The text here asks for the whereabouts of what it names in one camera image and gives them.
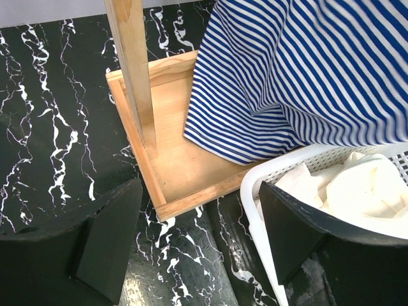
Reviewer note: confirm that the blue white striped tank top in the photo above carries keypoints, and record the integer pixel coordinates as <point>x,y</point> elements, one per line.
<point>271,76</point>

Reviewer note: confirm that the wooden clothes rack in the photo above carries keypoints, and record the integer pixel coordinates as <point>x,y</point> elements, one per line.
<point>152,98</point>

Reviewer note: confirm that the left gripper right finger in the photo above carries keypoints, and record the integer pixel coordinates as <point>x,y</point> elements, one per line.
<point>321,260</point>

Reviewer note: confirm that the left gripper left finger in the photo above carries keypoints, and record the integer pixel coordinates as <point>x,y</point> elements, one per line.
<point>79,258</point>

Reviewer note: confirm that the white perforated plastic basket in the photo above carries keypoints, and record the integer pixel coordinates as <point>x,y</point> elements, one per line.
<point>316,157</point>

